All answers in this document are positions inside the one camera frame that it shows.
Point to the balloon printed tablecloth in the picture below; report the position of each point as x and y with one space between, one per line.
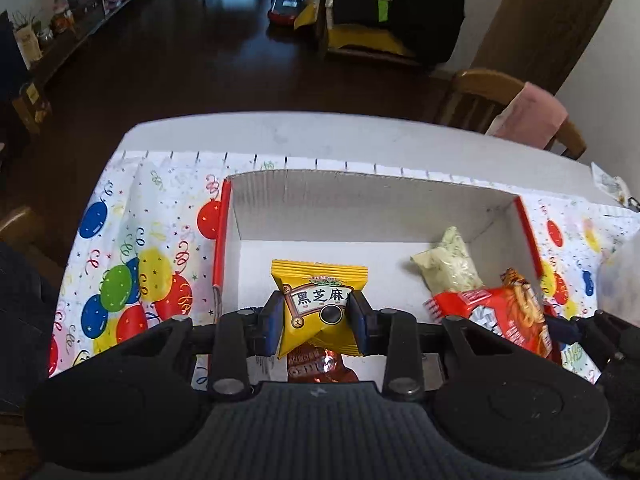
150 240

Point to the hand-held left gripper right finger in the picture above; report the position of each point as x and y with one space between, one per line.
360 322

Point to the white cardboard box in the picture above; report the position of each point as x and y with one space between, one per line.
350 210

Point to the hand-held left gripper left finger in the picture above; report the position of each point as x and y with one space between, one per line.
272 322

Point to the reddish brown snack packet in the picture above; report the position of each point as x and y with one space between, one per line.
320 365

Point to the yellow cardboard box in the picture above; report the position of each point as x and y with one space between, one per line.
360 37

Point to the wooden chair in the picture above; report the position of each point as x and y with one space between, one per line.
22 230
475 97

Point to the dark tv cabinet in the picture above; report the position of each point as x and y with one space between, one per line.
75 30

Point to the red toy car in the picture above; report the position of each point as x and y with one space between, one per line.
286 9

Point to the pink cloth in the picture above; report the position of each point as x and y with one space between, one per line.
532 117

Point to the wooden door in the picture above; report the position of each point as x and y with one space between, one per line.
545 20

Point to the black sofa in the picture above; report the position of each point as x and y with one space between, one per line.
425 5

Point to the small brown cardboard box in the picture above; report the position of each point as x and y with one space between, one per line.
32 107

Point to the pale yellow snack packet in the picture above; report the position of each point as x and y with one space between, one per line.
450 265

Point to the red snack packet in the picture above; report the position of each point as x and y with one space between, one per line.
500 312

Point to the clear plastic bag of buns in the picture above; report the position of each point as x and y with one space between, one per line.
620 280

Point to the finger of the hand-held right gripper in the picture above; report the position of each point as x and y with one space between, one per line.
562 327

